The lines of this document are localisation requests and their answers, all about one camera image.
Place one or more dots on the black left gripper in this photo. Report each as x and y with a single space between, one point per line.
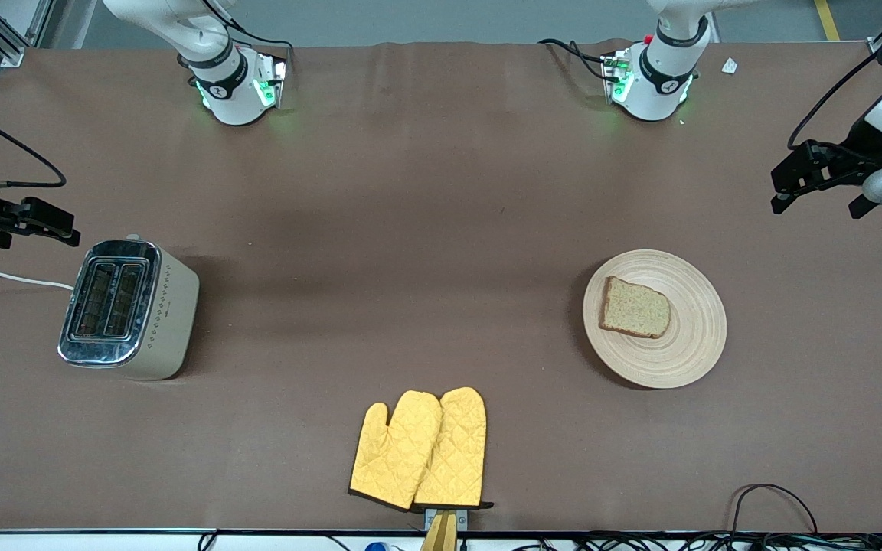
861 147

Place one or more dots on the round light wooden plate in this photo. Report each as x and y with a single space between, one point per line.
686 352

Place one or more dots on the slice of bread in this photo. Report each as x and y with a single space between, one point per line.
635 308

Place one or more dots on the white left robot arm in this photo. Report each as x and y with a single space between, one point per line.
659 84

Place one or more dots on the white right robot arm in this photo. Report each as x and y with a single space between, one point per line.
227 92

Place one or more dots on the cream chrome two-slot toaster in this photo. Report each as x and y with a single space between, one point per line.
165 314

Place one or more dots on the small white paper scrap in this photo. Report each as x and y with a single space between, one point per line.
730 66

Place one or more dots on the table cover cloth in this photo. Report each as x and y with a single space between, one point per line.
426 229

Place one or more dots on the yellow quilted oven mitt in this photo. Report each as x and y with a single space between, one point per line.
456 451
395 451

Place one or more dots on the wooden stick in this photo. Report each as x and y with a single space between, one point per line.
441 536

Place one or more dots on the aluminium frame profile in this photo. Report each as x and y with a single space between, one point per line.
16 34

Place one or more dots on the small metal bracket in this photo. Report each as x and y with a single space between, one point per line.
462 519

